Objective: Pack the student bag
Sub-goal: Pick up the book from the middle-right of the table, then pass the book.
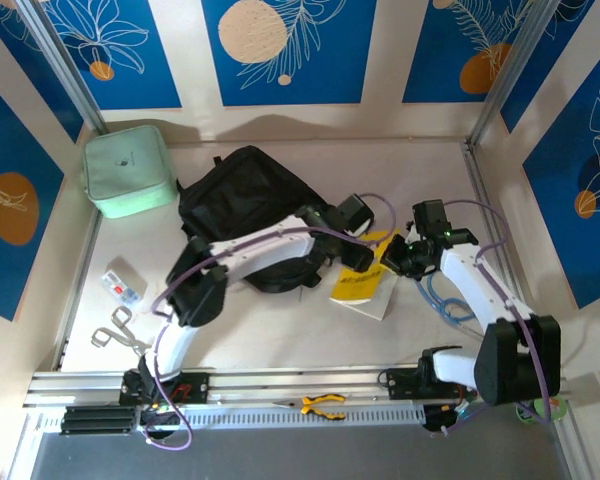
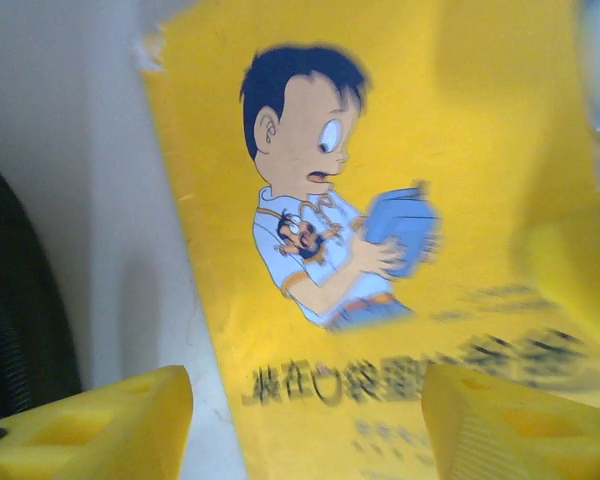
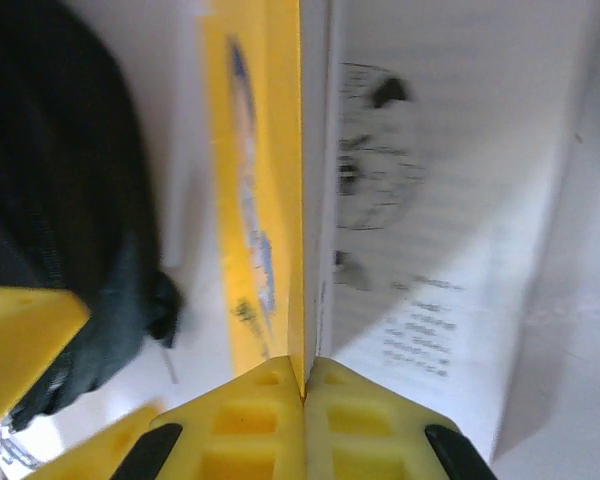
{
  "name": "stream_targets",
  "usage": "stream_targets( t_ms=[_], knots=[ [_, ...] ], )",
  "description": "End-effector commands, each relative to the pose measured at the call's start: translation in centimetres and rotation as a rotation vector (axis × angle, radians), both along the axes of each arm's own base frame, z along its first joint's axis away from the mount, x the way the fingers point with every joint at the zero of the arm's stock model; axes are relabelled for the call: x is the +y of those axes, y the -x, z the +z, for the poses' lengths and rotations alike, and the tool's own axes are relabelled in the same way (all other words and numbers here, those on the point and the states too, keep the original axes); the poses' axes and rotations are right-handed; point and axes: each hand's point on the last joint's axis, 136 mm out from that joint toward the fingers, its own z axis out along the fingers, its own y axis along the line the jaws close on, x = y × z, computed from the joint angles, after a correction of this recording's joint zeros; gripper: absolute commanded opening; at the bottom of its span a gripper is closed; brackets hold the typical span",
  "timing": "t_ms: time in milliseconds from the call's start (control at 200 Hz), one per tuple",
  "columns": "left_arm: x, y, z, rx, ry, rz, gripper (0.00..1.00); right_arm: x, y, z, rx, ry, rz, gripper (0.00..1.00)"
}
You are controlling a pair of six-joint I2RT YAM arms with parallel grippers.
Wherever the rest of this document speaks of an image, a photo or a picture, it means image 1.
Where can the yellow book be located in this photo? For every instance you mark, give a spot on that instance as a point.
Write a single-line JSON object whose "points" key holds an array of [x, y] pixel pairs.
{"points": [[357, 285]]}

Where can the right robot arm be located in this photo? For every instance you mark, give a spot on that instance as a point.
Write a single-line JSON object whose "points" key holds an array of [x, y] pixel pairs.
{"points": [[480, 285]]}

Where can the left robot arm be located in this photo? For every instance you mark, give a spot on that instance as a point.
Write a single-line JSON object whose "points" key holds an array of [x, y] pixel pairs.
{"points": [[260, 247]]}

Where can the blue stethoscope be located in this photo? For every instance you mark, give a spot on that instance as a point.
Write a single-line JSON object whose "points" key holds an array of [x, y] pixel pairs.
{"points": [[450, 310]]}

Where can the green tape roll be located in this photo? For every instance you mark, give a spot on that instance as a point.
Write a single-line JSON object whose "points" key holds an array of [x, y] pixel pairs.
{"points": [[527, 414]]}

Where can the mint green zip pouch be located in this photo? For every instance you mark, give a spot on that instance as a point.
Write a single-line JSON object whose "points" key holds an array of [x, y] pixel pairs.
{"points": [[125, 170]]}

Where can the aluminium frame post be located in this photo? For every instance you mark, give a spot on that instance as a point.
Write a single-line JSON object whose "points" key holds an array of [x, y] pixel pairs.
{"points": [[516, 60], [60, 60]]}

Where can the black backpack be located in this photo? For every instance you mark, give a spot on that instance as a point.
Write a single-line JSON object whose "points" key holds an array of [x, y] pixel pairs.
{"points": [[240, 195]]}

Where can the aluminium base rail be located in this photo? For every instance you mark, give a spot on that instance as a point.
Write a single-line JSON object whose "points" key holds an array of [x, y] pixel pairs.
{"points": [[290, 382]]}

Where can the silver scissors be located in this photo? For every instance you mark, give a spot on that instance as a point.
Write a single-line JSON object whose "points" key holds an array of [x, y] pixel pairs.
{"points": [[127, 336]]}

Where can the black finned block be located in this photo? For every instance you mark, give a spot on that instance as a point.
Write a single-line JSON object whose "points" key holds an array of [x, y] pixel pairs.
{"points": [[97, 419]]}

